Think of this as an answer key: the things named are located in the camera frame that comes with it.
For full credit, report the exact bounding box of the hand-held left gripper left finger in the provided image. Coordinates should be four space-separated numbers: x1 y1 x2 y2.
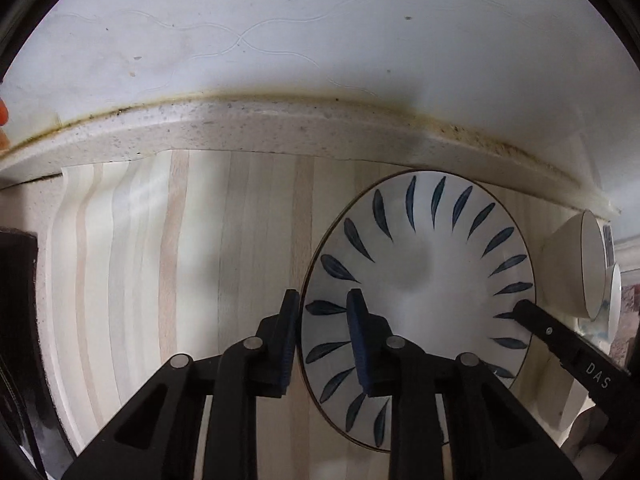
62 288 301 480

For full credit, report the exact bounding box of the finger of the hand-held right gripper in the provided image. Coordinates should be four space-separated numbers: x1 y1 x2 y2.
512 299 577 362

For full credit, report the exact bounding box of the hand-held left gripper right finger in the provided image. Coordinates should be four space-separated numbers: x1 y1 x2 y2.
346 288 584 480

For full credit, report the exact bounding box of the white plate with blue leaves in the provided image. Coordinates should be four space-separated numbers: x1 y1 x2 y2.
299 170 536 454

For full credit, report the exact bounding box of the white bowl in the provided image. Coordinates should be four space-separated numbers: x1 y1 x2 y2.
579 262 624 342
542 210 609 322

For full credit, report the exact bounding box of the striped wood-pattern mat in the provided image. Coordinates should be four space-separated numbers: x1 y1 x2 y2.
47 151 603 480

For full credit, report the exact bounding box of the speckled stone counter ledge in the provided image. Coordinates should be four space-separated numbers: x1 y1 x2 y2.
0 94 621 221

